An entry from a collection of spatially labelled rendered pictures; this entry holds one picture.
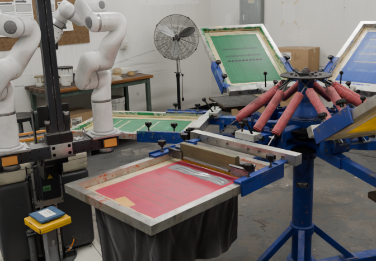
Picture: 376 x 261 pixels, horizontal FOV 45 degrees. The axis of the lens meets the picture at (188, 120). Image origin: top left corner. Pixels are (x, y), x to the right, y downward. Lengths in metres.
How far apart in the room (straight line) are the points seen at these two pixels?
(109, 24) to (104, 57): 0.16
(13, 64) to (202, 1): 5.79
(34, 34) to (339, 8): 4.86
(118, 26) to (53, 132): 0.57
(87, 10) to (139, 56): 4.65
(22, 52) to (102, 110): 0.46
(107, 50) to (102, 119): 0.35
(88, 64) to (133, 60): 4.56
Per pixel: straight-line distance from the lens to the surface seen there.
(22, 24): 1.93
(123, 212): 1.71
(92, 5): 2.08
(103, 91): 2.16
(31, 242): 2.81
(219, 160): 2.09
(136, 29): 6.61
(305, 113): 2.72
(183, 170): 2.17
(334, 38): 6.36
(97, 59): 2.05
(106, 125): 2.19
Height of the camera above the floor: 1.71
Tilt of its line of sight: 14 degrees down
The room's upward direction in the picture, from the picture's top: 2 degrees counter-clockwise
